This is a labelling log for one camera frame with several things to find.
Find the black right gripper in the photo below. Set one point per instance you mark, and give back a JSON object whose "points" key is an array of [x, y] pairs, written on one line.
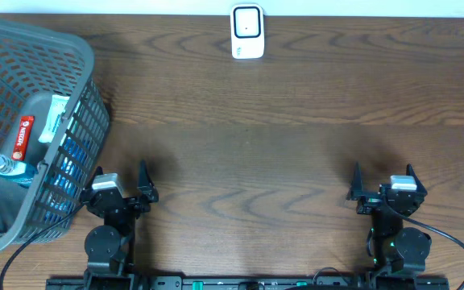
{"points": [[370, 200]]}

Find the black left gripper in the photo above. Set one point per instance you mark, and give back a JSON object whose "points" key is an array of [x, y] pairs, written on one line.
{"points": [[146, 192]]}

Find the white wet wipes pack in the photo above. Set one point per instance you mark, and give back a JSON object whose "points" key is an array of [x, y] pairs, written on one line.
{"points": [[53, 120]]}

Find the blue mouthwash bottle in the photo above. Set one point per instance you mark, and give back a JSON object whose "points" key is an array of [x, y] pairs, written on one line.
{"points": [[15, 171]]}

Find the red Nescafe stick packet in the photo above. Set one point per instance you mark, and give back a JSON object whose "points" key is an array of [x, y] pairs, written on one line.
{"points": [[22, 139]]}

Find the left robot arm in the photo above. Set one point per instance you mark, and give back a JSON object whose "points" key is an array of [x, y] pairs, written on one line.
{"points": [[110, 248]]}

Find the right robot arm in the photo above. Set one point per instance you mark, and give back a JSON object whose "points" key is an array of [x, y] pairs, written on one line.
{"points": [[399, 252]]}

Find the grey plastic shopping basket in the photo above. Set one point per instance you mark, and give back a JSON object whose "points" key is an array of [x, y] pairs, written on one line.
{"points": [[36, 63]]}

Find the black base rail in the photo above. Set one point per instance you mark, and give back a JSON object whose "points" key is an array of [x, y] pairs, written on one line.
{"points": [[265, 283]]}

